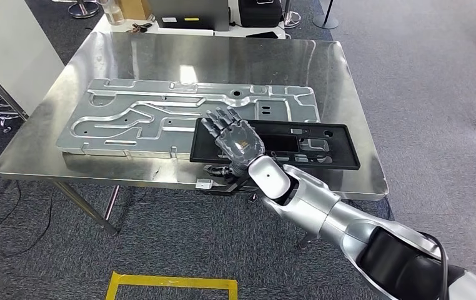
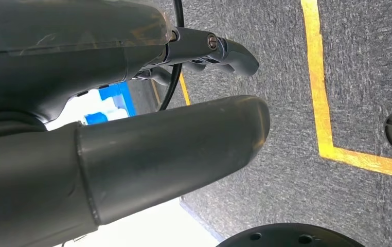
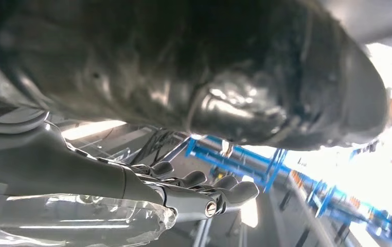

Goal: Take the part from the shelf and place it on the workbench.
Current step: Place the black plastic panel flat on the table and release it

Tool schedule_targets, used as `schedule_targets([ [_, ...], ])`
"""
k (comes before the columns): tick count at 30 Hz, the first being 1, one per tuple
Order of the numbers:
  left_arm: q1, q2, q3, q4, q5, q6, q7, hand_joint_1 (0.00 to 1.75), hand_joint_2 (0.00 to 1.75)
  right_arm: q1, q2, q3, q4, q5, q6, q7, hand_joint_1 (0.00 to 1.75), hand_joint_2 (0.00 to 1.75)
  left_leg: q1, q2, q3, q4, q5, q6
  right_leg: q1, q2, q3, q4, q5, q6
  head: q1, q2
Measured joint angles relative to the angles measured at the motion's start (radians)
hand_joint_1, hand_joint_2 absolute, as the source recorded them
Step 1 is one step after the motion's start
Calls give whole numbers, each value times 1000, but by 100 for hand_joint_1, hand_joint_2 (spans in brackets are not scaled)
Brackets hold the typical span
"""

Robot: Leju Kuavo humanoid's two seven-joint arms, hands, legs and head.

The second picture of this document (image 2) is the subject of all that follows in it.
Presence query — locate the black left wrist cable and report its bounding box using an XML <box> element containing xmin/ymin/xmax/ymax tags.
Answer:
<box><xmin>157</xmin><ymin>0</ymin><xmax>185</xmax><ymax>112</ymax></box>

